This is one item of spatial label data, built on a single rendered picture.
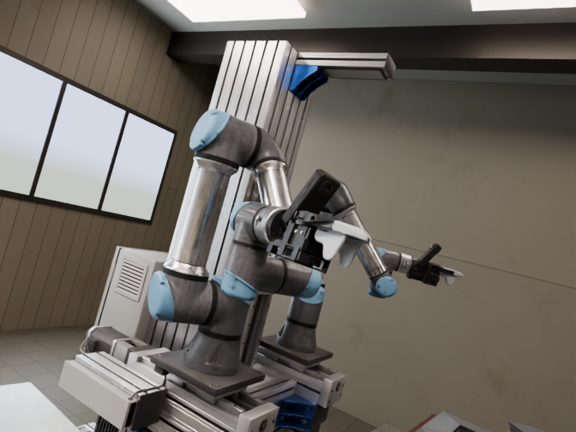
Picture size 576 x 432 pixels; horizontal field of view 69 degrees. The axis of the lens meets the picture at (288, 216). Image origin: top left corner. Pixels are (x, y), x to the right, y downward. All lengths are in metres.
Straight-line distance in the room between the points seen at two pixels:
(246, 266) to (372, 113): 3.68
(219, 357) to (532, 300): 3.06
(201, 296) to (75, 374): 0.41
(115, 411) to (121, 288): 0.51
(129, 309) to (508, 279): 3.05
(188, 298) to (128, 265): 0.54
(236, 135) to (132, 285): 0.71
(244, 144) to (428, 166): 3.13
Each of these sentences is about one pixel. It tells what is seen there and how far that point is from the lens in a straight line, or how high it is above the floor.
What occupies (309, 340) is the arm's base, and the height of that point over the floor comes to 1.08.
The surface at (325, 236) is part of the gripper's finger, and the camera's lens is 0.63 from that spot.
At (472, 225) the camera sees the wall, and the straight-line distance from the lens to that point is 3.90.
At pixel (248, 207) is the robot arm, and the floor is 1.46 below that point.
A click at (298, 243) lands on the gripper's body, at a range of 0.66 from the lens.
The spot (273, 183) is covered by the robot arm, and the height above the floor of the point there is 1.54.
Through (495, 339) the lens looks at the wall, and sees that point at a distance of 3.86.
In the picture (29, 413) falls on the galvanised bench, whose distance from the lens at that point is 0.83.
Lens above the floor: 1.42
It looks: 3 degrees up
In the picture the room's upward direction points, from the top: 15 degrees clockwise
